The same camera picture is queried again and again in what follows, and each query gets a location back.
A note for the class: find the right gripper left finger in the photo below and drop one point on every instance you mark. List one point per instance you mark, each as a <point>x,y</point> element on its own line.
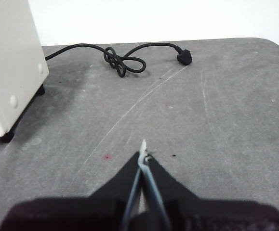
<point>69,214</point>

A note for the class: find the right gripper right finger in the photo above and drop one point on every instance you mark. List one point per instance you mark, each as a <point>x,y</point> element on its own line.
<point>214,216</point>

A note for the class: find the white Toshiba toaster oven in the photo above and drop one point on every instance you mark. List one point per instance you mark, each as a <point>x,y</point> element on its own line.
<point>9,60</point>

